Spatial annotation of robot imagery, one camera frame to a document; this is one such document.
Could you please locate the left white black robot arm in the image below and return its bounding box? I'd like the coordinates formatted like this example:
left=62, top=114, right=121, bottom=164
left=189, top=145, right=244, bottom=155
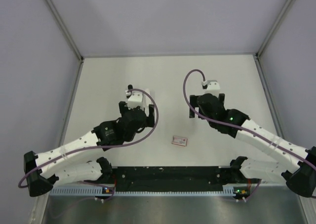
left=18, top=101, right=159, bottom=197

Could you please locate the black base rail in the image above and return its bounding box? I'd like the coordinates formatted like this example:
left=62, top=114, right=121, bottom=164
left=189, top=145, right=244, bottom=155
left=107, top=166, right=238, bottom=192

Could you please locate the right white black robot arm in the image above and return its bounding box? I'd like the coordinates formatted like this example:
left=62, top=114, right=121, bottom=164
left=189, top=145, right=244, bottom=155
left=185, top=93, right=316, bottom=198

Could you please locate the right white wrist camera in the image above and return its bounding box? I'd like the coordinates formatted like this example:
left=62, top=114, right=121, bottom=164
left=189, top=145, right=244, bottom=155
left=201, top=80, right=220, bottom=95

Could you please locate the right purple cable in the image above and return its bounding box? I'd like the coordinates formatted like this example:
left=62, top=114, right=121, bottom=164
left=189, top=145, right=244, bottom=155
left=182, top=69, right=316, bottom=172

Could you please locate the aluminium frame left post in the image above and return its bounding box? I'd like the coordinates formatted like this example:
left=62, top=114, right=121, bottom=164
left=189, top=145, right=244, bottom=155
left=37, top=0, right=84, bottom=61

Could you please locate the aluminium frame post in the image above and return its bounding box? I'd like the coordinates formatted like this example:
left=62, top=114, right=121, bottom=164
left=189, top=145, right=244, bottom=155
left=255, top=0, right=296, bottom=60
left=37, top=0, right=84, bottom=61

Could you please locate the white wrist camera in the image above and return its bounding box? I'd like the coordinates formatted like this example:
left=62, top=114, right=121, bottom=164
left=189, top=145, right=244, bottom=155
left=125, top=90, right=144, bottom=109
left=201, top=80, right=220, bottom=95

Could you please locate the white stapler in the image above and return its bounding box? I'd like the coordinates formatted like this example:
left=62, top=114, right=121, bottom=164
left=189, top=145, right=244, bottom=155
left=144, top=89, right=152, bottom=107

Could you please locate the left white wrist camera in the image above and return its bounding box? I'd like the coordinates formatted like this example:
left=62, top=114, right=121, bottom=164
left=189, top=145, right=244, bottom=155
left=125, top=90, right=144, bottom=109

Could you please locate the red white staple box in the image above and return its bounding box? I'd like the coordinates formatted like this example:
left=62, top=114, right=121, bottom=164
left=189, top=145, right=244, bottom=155
left=171, top=136, right=188, bottom=147

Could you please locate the aluminium frame right post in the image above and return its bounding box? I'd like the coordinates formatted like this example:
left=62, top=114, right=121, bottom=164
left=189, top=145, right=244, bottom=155
left=255, top=0, right=296, bottom=60

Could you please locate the grey slotted cable duct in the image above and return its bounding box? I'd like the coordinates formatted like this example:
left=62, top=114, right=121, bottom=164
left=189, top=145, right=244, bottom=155
left=49, top=185, right=246, bottom=198

